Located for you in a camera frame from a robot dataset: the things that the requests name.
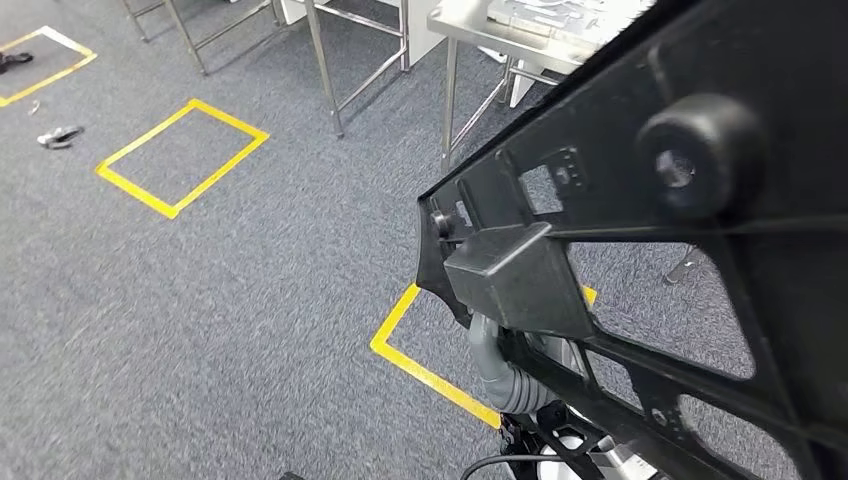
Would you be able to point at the steel table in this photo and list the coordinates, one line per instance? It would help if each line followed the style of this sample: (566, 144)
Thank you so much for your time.
(324, 73)

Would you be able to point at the embossed metal plate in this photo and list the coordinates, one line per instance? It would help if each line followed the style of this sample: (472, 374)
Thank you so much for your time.
(550, 16)

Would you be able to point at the steel table frame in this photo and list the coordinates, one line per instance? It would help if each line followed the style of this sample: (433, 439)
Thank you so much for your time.
(189, 40)

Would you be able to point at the steel workbench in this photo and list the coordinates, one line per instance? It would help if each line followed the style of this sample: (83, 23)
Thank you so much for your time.
(477, 30)

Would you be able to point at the grey black clip piece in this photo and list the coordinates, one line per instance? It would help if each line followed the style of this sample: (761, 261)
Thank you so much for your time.
(60, 137)

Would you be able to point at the black plastic licence plate frame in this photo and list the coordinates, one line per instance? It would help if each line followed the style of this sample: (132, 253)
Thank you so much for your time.
(662, 79)

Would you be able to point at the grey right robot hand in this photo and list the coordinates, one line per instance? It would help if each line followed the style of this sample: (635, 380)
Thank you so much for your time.
(503, 391)

